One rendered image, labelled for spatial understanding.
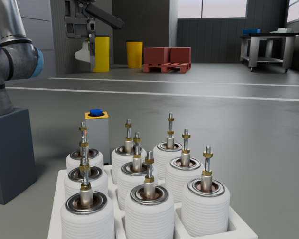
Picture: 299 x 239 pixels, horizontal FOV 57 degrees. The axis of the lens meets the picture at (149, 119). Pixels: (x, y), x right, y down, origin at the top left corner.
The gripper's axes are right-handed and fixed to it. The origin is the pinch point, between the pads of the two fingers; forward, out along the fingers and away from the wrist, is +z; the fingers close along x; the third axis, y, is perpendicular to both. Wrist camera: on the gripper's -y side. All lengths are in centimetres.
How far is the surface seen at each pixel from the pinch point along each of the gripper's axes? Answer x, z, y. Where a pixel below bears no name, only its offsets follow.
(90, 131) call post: 3.5, 19.2, 2.1
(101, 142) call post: 3.6, 23.2, -1.1
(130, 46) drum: -545, -2, -108
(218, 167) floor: -16, 46, -53
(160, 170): 20.2, 26.7, -15.5
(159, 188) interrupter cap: 39.5, 20.9, -9.9
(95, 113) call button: 2.0, 13.9, 0.3
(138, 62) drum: -544, 33, -126
